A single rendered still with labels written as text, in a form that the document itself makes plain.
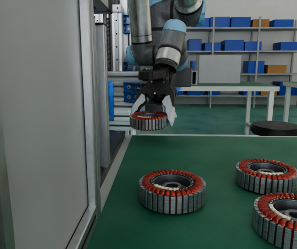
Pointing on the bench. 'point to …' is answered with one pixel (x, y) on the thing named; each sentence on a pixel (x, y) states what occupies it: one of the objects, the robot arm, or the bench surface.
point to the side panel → (39, 125)
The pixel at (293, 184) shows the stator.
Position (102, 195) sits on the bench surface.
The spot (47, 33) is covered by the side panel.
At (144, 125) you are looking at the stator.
